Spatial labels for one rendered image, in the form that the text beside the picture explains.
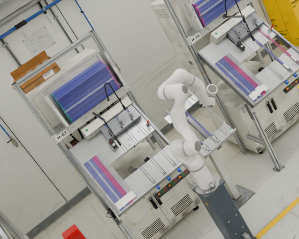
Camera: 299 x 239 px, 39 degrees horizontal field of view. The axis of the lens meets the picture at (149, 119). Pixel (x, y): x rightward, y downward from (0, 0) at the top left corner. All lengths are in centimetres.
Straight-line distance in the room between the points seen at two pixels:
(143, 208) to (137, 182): 45
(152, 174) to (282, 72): 146
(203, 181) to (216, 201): 18
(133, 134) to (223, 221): 104
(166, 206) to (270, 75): 148
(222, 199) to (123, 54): 261
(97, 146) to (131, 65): 186
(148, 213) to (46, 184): 176
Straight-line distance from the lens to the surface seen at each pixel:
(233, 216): 324
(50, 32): 492
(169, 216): 396
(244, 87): 378
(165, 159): 348
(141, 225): 387
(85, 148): 360
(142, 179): 343
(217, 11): 396
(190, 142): 283
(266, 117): 426
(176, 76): 291
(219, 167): 376
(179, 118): 284
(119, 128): 355
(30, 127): 501
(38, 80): 374
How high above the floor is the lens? 251
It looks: 24 degrees down
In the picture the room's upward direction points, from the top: 31 degrees counter-clockwise
